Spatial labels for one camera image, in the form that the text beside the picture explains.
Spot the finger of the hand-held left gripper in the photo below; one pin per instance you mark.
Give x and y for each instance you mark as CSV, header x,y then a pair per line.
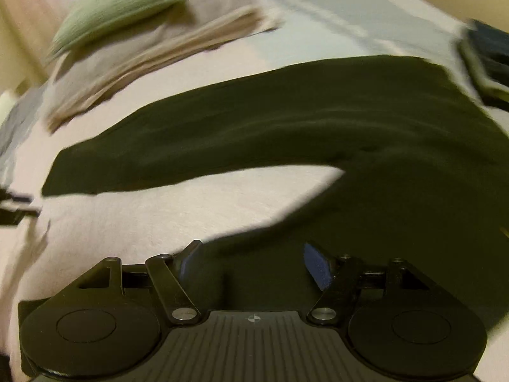
x,y
14,196
10,219

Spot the folded dark blue jeans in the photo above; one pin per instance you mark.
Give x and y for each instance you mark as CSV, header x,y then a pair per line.
x,y
491,47

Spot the beige pillow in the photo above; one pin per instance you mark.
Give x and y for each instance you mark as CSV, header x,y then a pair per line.
x,y
151,59

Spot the black pants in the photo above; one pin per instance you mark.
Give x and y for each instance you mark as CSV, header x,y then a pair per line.
x,y
318,139

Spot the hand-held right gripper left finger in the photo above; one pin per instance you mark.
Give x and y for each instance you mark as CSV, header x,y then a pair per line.
x,y
186,262

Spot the striped bed blanket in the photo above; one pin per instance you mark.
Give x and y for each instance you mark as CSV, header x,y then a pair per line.
x,y
151,215

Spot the green knitted pillow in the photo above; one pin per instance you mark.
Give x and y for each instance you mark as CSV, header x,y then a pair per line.
x,y
115,8

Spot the pink curtain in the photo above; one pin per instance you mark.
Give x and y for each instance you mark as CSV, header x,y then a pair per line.
x,y
35,4

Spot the folded light blue jeans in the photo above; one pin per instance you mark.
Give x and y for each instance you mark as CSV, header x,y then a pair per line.
x,y
479,73

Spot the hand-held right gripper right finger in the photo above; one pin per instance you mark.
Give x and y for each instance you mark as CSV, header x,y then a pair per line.
x,y
319,267

